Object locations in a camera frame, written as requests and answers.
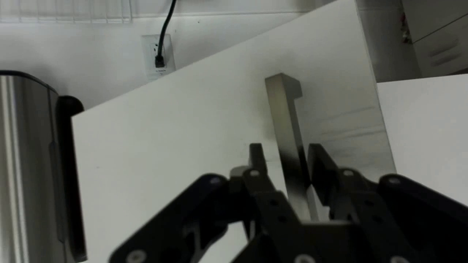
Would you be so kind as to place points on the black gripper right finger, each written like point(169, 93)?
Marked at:
point(396, 215)

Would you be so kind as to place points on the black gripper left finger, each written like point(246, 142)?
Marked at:
point(201, 215)

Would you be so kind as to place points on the white handled cabinet door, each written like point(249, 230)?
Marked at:
point(138, 151)

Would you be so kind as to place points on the white middle cabinet door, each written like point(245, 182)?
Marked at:
point(428, 125)

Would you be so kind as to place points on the black steel coffee machine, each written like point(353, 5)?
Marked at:
point(42, 217)

